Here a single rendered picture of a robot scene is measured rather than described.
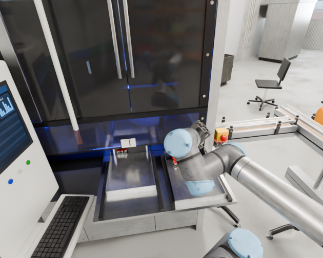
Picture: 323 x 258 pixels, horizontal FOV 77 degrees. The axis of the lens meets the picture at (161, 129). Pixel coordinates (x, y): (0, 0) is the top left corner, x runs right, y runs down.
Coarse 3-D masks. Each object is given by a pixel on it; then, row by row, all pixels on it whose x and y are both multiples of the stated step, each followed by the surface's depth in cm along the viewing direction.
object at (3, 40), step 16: (0, 16) 81; (0, 32) 83; (0, 48) 86; (16, 64) 91; (16, 80) 94; (32, 96) 99; (32, 112) 103; (144, 112) 113; (160, 112) 113; (176, 112) 114; (192, 112) 116; (144, 144) 123
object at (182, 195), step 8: (168, 160) 127; (168, 168) 120; (168, 176) 115; (176, 176) 115; (176, 184) 110; (184, 184) 109; (216, 184) 109; (176, 192) 105; (184, 192) 105; (208, 192) 104; (216, 192) 104; (224, 192) 101; (176, 200) 97; (184, 200) 97; (192, 200) 98; (200, 200) 99; (208, 200) 100
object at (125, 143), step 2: (134, 138) 119; (120, 140) 119; (122, 140) 119; (124, 140) 119; (126, 140) 119; (128, 140) 119; (130, 140) 120; (132, 140) 120; (134, 140) 120; (122, 142) 120; (124, 142) 120; (126, 142) 120; (128, 142) 120; (130, 142) 120; (132, 142) 121; (134, 142) 121; (122, 144) 120; (124, 144) 121; (126, 144) 121; (128, 144) 121; (132, 144) 121; (134, 144) 122; (122, 146) 121; (124, 146) 121; (126, 146) 122; (128, 146) 122; (130, 146) 122; (132, 146) 122
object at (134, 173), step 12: (120, 156) 132; (132, 156) 132; (144, 156) 131; (108, 168) 117; (120, 168) 122; (132, 168) 122; (144, 168) 121; (108, 180) 112; (120, 180) 114; (132, 180) 113; (144, 180) 113; (108, 192) 103; (120, 192) 105; (132, 192) 106
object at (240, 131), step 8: (224, 120) 150; (248, 120) 149; (256, 120) 150; (264, 120) 151; (272, 120) 155; (280, 120) 141; (288, 120) 147; (232, 128) 139; (240, 128) 147; (248, 128) 147; (256, 128) 146; (264, 128) 146; (272, 128) 145; (280, 128) 145; (288, 128) 146; (296, 128) 148; (232, 136) 143; (240, 136) 144; (248, 136) 145; (256, 136) 146; (264, 136) 147; (272, 136) 148; (280, 136) 149; (288, 136) 150
